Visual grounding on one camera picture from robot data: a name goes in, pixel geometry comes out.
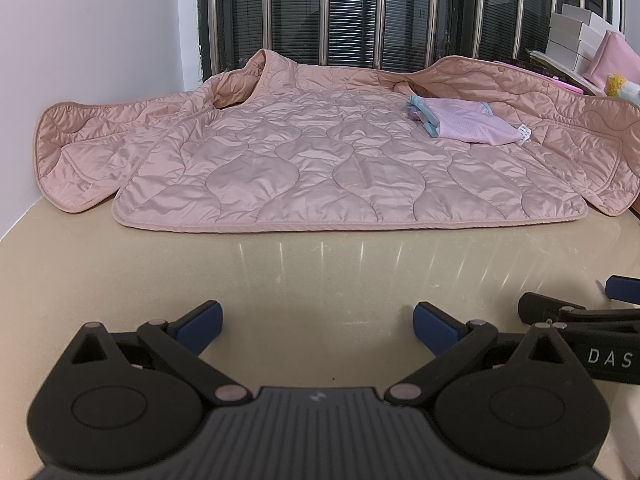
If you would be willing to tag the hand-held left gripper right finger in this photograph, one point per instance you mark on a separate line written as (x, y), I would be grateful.
(434, 324)

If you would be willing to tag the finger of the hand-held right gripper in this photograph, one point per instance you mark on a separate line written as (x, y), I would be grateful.
(625, 290)
(537, 307)

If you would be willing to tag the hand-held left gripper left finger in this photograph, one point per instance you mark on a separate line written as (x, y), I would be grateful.
(200, 322)

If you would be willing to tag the pink quilted jacket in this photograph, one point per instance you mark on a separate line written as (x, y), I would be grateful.
(300, 160)

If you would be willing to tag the pink and blue mesh vest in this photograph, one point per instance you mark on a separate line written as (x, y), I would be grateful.
(465, 122)

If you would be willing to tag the yellow and white plush toy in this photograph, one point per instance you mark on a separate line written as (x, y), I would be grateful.
(620, 85)

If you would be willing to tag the pink cushion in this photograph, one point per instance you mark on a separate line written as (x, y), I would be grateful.
(612, 60)

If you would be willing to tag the stack of white boxes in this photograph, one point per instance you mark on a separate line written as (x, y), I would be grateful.
(575, 35)

